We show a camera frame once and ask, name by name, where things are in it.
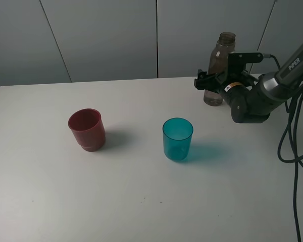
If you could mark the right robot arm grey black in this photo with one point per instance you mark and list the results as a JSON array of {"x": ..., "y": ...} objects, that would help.
[{"x": 252, "y": 99}]

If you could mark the transparent brown plastic bottle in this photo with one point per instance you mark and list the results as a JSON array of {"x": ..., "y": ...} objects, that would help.
[{"x": 218, "y": 62}]

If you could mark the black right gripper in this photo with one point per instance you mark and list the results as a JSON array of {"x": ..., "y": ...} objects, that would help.
[{"x": 226, "y": 82}]

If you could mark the teal transparent plastic cup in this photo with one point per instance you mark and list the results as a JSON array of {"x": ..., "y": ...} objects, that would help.
[{"x": 177, "y": 135}]

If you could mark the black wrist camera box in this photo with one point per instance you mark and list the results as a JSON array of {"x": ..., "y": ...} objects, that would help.
[{"x": 237, "y": 61}]

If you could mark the red plastic cup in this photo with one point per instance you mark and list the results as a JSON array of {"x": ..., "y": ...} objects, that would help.
[{"x": 88, "y": 129}]

